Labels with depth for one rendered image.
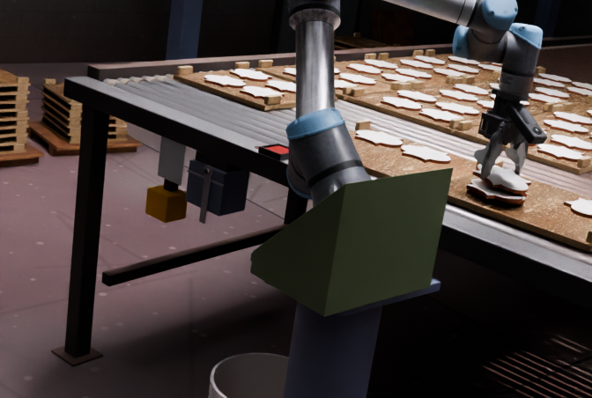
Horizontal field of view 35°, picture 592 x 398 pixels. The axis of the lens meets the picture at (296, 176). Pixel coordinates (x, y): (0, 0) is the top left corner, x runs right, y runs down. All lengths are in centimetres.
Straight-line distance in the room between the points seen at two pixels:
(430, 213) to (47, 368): 172
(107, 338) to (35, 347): 25
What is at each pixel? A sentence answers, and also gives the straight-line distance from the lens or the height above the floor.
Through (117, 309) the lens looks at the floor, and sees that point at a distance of 356.
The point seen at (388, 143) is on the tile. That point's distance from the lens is 256.
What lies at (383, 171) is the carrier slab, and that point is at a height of 94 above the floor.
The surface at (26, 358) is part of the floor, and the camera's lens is 322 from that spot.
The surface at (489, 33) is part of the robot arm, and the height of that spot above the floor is 133.
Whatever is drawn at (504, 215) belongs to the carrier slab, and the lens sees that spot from 217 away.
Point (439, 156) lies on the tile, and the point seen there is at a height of 95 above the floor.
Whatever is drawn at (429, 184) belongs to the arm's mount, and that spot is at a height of 109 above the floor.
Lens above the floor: 157
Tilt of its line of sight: 17 degrees down
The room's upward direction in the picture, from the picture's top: 8 degrees clockwise
